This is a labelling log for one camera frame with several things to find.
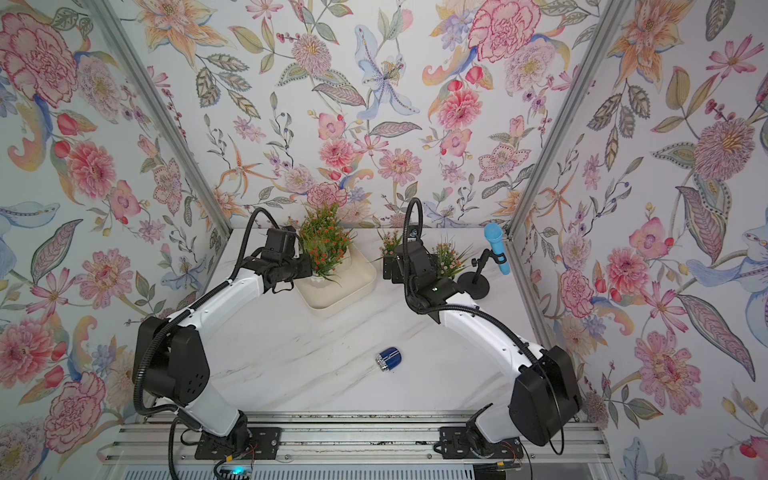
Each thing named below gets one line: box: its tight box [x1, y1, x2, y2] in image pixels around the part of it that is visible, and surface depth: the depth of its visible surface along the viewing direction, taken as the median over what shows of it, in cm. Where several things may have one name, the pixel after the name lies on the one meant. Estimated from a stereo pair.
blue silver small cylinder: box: [375, 347, 403, 372], surface depth 88 cm
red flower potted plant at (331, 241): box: [314, 212, 358, 279], surface depth 103 cm
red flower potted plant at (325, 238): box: [300, 214, 355, 289], surface depth 103 cm
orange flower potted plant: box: [298, 203, 357, 251], surface depth 105 cm
